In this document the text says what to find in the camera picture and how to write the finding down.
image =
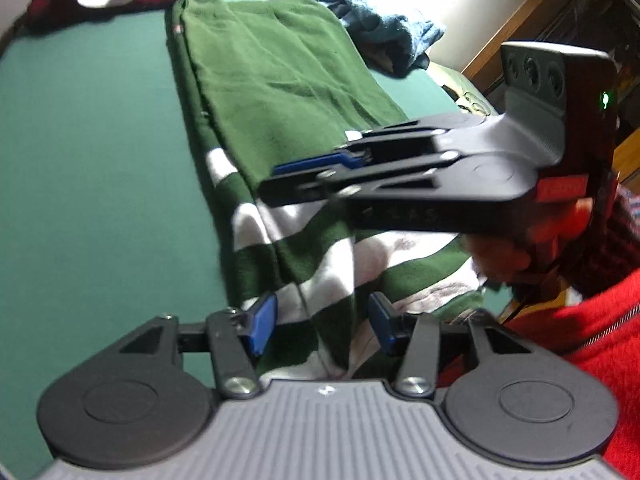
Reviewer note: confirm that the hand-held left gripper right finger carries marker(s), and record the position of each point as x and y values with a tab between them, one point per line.
381	322

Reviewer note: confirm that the green cardigan with white stripes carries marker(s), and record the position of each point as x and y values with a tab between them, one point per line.
280	85

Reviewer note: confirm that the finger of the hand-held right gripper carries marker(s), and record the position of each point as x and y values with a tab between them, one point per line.
300	187
320	162

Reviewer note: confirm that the wooden frame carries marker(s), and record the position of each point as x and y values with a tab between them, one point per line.
525	15

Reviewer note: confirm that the person's right hand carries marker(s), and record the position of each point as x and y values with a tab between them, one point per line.
505	260

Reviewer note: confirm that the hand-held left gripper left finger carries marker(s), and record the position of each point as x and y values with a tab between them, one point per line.
264	325

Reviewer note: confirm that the person's right forearm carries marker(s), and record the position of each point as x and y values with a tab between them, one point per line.
612	245

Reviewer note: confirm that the blue sweater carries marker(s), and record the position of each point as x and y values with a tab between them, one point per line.
380	25

